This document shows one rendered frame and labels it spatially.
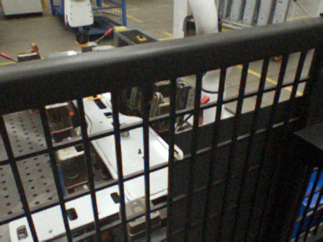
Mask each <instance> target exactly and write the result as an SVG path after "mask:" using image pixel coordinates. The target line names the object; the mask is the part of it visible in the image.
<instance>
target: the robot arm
mask: <svg viewBox="0 0 323 242"><path fill-rule="evenodd" d="M188 1H189V5H190V8H191V11H192V13H193V18H194V20H195V28H196V35H205V34H209V33H217V32H218V17H217V11H216V6H215V1H214V0H188ZM65 18H66V29H67V30H72V32H74V33H75V35H76V41H77V43H79V44H80V45H81V44H82V43H81V35H80V34H79V26H80V27H83V32H82V37H83V41H85V43H88V37H87V33H89V30H90V29H91V28H92V27H93V26H95V24H94V20H93V15H92V7H91V5H90V3H89V0H65ZM70 26H71V27H70ZM72 27H73V28H72ZM233 69H234V66H232V67H227V72H226V80H225V89H224V99H225V94H226V81H227V78H228V77H229V74H230V73H231V72H232V71H233ZM220 71H221V69H217V70H214V71H208V72H207V73H206V75H204V76H203V80H202V93H201V99H203V97H205V96H207V97H210V101H209V102H214V101H217V96H218V82H219V77H220ZM224 108H225V104H223V106H222V111H221V120H222V119H223V118H225V117H229V116H228V115H226V114H225V113H224ZM215 116H216V107H212V108H210V109H204V110H203V124H206V123H209V122H214V121H215Z"/></svg>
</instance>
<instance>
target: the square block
mask: <svg viewBox="0 0 323 242"><path fill-rule="evenodd" d="M125 207H126V209H125V215H126V217H128V216H130V215H132V214H136V213H137V212H140V211H143V210H145V195H144V196H142V197H139V198H136V199H134V200H131V201H127V202H126V203H125ZM118 214H119V218H120V220H121V214H120V205H119V213H118ZM160 224H161V221H160V217H159V212H157V211H156V212H153V213H151V233H153V232H154V231H158V230H159V229H161V226H160ZM127 230H128V242H133V241H135V240H138V239H139V238H143V237H144V236H145V235H146V224H145V216H143V217H141V218H138V219H136V220H132V221H131V222H129V223H127Z"/></svg>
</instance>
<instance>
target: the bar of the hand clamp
mask: <svg viewBox="0 0 323 242"><path fill-rule="evenodd" d="M190 89H191V86H189V84H186V83H185V82H179V86H178V85H177V98H176V111H180V110H182V109H186V106H187V99H188V96H189V90H190ZM184 117H185V116H184V115H183V116H181V117H176V118H175V123H177V126H176V129H177V127H178V126H179V125H182V124H183V120H184ZM176 129H175V132H174V133H176Z"/></svg>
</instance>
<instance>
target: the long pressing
mask: <svg viewBox="0 0 323 242"><path fill-rule="evenodd" d="M71 54H77V53H76V52H74V51H72V50H71V51H68V52H61V53H54V54H47V55H44V58H53V57H58V56H65V55H71ZM104 95H105V97H104V98H101V99H100V100H101V102H103V104H104V105H105V106H106V108H107V109H99V107H98V106H97V105H96V104H95V102H94V100H89V101H87V100H86V99H83V101H84V113H85V117H86V124H88V128H87V132H88V135H89V134H93V133H97V132H101V131H103V130H109V129H111V128H113V125H112V123H113V119H112V118H110V119H107V118H106V117H105V115H104V113H108V112H111V114H112V107H111V94H110V93H107V94H104ZM95 100H97V99H95ZM119 120H120V124H122V123H124V122H125V123H128V124H130V123H134V122H139V121H142V120H143V119H141V118H140V117H132V116H128V115H122V114H120V113H119ZM100 122H102V123H100ZM129 134H130V135H129V136H127V137H122V136H120V142H121V148H122V164H123V176H126V175H128V174H132V173H134V172H135V171H140V170H141V169H144V167H143V159H142V158H143V128H142V127H139V128H136V129H135V130H129ZM90 143H91V144H92V146H94V149H95V150H96V151H97V153H98V155H99V157H100V158H101V160H102V161H103V164H104V165H105V167H106V168H107V170H108V171H109V173H110V174H111V177H112V178H113V179H116V178H117V177H118V170H117V164H116V157H115V139H114V135H111V136H107V137H105V138H100V139H97V140H93V141H90ZM139 148H140V149H141V154H138V149H139ZM165 161H168V144H166V142H164V141H163V140H162V139H161V138H160V137H159V136H158V134H156V132H155V131H154V130H153V129H152V128H151V127H150V126H149V167H152V166H154V165H158V164H160V163H164V162H165ZM149 176H150V201H152V202H153V201H156V200H158V199H161V198H162V197H166V196H167V188H168V167H166V168H164V169H159V170H158V171H154V172H152V173H150V174H149ZM124 193H125V196H126V198H127V199H128V201H131V200H134V199H136V198H139V197H142V196H144V195H145V186H144V176H140V177H138V178H135V179H133V180H129V181H127V182H124Z"/></svg>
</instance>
